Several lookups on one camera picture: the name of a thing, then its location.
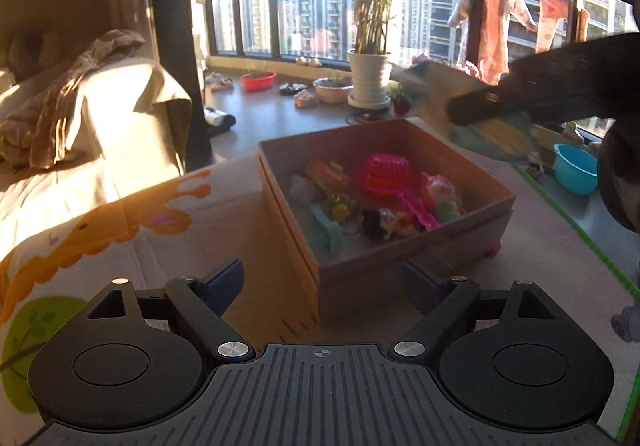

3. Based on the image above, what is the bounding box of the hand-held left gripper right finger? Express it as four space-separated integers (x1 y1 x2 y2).
393 259 562 360

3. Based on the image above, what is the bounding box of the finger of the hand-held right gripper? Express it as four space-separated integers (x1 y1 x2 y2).
445 31 640 128

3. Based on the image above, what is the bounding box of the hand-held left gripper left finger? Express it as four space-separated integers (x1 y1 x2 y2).
85 257 253 364

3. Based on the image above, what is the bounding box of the cardboard box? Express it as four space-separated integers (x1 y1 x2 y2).
257 117 516 325

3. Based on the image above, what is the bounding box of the teal yellow item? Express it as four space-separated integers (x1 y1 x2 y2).
402 60 552 163

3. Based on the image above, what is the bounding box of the pink plastic basket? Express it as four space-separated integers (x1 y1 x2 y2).
352 153 442 233

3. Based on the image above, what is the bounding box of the blue basin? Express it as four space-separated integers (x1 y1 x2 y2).
552 143 601 197

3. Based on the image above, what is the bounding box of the printed cartoon mat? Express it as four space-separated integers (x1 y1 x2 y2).
0 118 640 446

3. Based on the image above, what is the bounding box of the small orange hanging garment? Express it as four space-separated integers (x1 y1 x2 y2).
574 8 592 45

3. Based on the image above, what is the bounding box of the black white toy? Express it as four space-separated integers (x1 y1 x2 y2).
362 207 427 240

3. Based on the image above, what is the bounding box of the pink hanging garment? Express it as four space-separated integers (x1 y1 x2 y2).
447 0 539 88

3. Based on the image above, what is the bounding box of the pink white toy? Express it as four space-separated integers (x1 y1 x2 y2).
420 173 467 223

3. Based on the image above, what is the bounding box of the yellow round toy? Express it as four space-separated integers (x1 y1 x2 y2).
327 196 362 223

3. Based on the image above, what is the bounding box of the teal plastic toy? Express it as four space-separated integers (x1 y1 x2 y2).
309 203 346 248

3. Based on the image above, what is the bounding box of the white crumpled item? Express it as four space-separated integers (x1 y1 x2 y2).
289 175 322 203

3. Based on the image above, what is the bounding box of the orange toy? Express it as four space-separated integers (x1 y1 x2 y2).
305 156 352 188

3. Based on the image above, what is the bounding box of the small plant in red pot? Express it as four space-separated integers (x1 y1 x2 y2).
389 85 412 117

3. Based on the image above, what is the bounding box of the beige sofa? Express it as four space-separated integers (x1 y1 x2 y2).
0 28 194 239

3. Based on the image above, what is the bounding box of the palm plant in white pot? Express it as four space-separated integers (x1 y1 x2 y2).
347 0 472 110

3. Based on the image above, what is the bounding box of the red basin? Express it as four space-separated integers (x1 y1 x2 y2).
241 71 277 93

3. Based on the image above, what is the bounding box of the white basin with sprouts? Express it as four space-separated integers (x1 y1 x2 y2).
313 77 354 105

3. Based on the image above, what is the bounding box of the crumpled beige cloth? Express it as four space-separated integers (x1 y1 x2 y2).
0 28 147 168

